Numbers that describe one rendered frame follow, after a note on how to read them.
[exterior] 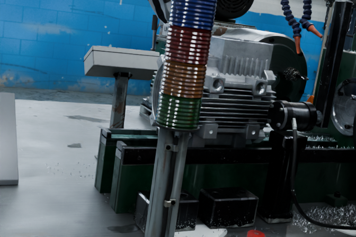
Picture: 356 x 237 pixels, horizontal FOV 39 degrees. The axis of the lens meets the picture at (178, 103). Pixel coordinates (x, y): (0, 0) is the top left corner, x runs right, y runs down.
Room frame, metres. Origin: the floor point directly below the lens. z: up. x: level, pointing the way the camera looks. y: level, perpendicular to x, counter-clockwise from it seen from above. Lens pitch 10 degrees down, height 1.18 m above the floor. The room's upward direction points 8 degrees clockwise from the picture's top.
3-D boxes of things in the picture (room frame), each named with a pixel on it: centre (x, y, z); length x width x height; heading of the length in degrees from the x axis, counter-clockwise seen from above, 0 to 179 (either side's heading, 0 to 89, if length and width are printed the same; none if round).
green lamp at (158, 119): (0.68, 0.00, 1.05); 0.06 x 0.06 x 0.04
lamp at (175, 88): (0.68, 0.00, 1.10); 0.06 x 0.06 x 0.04
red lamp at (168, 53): (0.68, 0.00, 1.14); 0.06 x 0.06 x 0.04
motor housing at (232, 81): (1.05, -0.07, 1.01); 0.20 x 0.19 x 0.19; 119
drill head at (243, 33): (1.51, -0.18, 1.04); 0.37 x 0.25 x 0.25; 27
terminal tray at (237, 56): (1.07, -0.10, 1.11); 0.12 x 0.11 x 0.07; 119
